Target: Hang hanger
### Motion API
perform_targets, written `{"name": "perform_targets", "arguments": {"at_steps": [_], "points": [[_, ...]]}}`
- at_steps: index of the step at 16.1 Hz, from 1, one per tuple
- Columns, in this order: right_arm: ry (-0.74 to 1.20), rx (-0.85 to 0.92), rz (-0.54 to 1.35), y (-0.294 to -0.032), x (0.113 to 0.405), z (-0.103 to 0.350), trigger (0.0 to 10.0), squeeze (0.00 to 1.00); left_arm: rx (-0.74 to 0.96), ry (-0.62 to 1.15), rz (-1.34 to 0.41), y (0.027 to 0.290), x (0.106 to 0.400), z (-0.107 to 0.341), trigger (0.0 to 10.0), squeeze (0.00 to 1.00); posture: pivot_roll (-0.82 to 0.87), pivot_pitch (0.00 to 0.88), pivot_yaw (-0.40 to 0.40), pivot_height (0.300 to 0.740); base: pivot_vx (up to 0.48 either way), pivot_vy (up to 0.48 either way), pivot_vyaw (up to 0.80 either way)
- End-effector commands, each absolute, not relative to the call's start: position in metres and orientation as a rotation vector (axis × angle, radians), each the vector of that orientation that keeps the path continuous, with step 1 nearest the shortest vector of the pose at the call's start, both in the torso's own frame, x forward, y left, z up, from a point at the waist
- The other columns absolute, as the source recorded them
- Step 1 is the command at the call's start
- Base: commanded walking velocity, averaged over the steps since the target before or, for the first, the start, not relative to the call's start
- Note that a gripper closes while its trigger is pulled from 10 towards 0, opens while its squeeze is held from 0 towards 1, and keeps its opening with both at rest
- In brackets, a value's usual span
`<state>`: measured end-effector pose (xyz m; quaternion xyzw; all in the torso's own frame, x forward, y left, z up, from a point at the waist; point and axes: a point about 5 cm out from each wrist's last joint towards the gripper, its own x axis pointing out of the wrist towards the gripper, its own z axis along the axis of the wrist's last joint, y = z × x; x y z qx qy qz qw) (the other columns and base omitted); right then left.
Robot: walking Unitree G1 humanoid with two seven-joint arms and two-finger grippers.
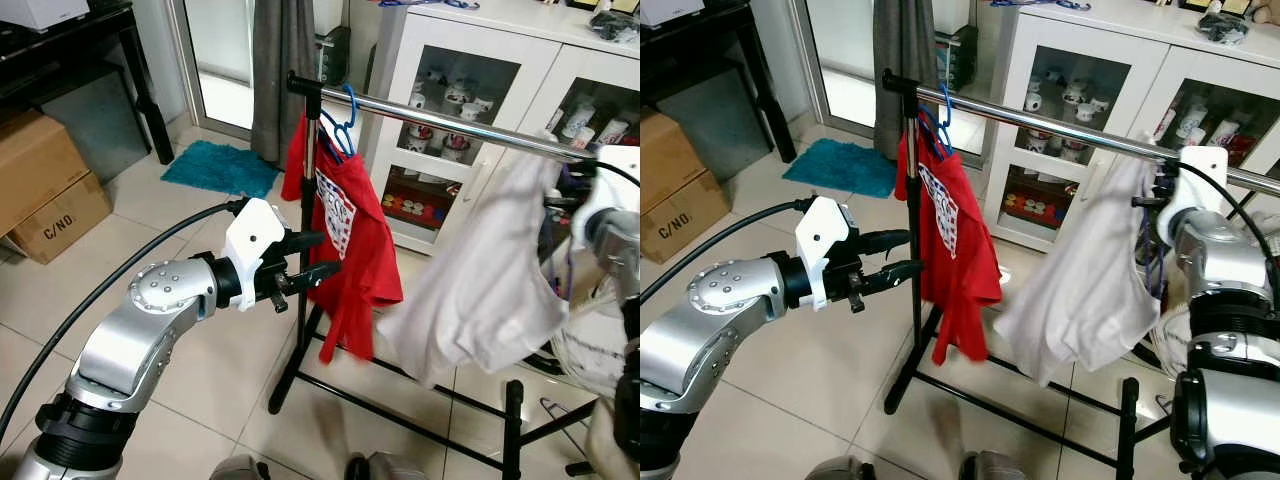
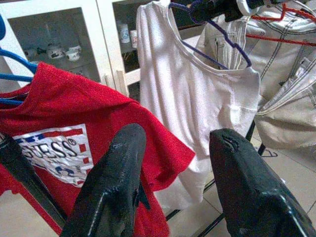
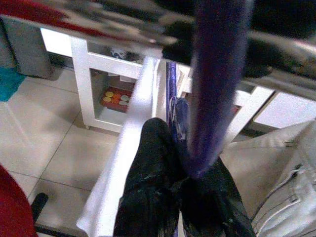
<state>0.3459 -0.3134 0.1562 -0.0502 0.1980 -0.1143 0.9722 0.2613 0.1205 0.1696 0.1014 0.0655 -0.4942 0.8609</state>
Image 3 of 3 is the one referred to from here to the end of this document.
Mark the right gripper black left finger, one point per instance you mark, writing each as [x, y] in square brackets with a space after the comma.
[148, 185]

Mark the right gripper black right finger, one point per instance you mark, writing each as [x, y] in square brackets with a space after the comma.
[217, 205]

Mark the white t-shirt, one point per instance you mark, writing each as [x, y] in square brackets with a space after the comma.
[133, 118]

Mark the blue clothes hanger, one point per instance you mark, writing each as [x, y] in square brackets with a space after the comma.
[217, 98]

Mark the beige trousers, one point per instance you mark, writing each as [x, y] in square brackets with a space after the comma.
[276, 172]

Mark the red tray with discs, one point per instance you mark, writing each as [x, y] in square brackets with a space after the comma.
[116, 98]

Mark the black base bar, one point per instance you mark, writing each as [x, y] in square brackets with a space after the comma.
[39, 207]

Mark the white storage box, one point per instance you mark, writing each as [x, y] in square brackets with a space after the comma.
[284, 111]

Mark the white shelf unit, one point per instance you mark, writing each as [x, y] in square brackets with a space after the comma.
[81, 74]

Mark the patterned cup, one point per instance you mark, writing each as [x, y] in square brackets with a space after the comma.
[118, 53]

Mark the red fabric object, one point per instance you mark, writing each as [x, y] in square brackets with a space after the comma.
[14, 209]

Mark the teal mat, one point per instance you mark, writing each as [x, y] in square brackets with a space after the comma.
[10, 84]

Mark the grey cabinet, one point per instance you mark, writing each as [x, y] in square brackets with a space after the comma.
[27, 49]

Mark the silver clothes rail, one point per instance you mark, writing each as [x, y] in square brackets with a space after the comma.
[123, 32]

